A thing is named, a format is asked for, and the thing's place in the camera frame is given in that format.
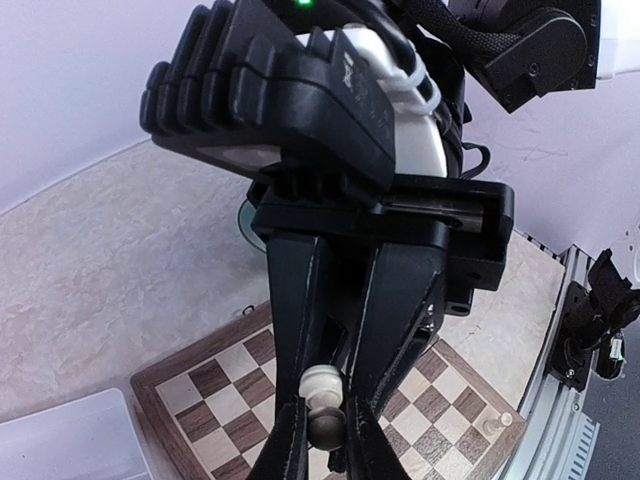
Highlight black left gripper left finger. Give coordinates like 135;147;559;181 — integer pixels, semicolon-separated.
249;397;309;480

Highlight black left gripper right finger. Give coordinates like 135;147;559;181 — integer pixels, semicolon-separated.
346;397;410;480

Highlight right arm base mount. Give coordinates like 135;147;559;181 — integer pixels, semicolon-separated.
547;249;639;392

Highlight front aluminium rail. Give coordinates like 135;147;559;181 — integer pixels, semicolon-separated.
496;245;600;480

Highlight white pawn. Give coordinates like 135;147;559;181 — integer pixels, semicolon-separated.
299;364;346;452

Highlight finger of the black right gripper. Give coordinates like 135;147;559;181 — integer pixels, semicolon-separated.
345;243;443;415
267;232;330;410

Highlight wooden chess board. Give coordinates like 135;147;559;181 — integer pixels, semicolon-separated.
129;299;529;480

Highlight white pawn corner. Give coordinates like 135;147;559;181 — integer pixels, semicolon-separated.
482;412;513;436

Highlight white plastic divided tray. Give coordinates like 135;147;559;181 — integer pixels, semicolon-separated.
1;388;152;479

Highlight green ceramic bowl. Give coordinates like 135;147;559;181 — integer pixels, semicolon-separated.
237;200;266;253

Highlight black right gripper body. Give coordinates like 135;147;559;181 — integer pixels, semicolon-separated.
249;175;515;317

